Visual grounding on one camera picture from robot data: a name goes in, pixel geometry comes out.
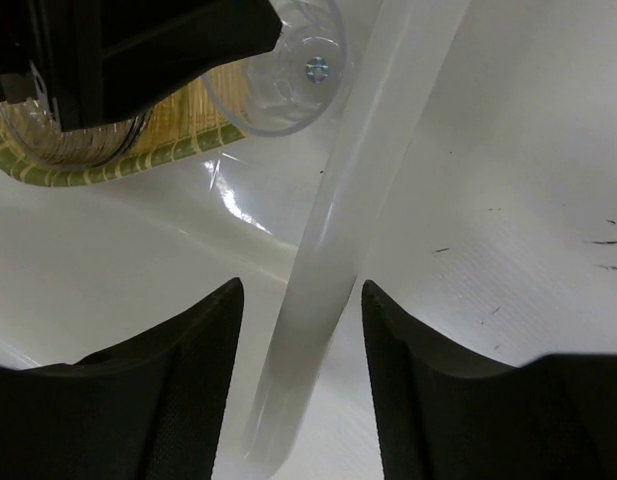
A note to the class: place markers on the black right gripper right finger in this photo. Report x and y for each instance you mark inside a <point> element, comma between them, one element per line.
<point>444,411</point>

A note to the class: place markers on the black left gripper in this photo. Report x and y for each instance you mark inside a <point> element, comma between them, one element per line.
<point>93,63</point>

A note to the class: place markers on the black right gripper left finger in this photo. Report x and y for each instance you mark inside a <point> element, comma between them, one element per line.
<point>150,407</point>

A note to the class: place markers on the clear glass plate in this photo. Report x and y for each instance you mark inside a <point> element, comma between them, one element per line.
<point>38,135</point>

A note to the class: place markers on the woven bamboo tray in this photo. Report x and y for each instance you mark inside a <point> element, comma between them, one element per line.
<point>183,125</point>

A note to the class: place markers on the white plastic bin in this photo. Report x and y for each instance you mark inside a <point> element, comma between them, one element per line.
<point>81,271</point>

